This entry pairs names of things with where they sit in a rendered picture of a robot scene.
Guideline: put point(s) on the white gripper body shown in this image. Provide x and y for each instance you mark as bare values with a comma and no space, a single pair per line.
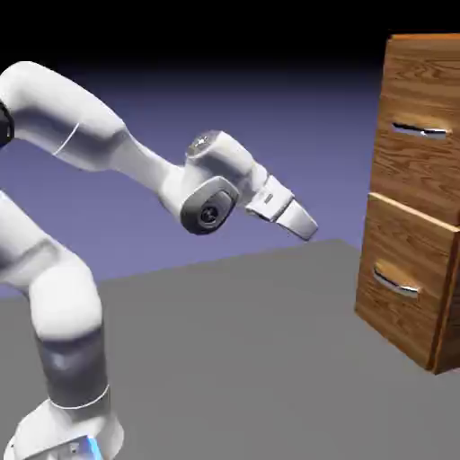
297,218

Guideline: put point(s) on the protruding wooden drawer front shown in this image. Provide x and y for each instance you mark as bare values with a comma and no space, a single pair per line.
402,251

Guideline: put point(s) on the wooden cabinet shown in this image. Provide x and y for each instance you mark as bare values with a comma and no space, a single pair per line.
413,172

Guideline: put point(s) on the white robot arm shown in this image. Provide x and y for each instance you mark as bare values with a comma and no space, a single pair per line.
90,129

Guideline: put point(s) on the plain wooden drawer front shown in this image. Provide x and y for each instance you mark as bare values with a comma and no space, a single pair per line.
417,90

